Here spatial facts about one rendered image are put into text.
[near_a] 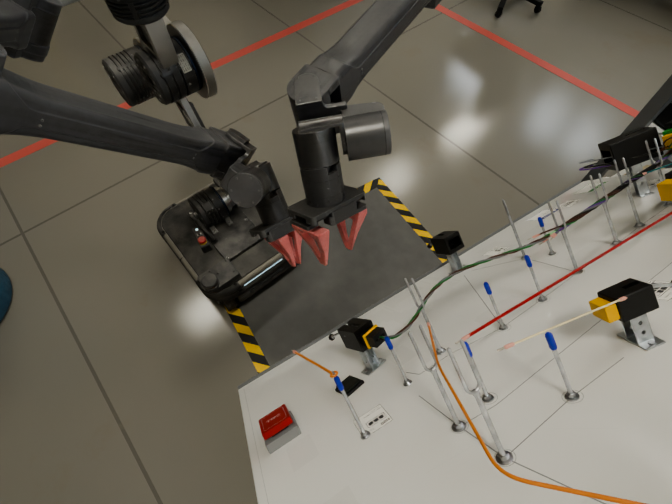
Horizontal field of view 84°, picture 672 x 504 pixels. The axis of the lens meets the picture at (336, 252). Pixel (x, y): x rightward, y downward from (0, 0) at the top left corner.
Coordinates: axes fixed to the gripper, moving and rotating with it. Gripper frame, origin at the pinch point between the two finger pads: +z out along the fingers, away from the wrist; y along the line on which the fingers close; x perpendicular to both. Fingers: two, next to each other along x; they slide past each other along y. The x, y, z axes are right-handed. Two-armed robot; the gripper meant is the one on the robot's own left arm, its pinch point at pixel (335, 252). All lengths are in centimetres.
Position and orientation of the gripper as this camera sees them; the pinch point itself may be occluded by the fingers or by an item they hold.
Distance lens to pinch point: 59.2
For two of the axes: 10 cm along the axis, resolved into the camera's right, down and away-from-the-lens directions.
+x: -6.5, -3.0, 7.0
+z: 1.6, 8.4, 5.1
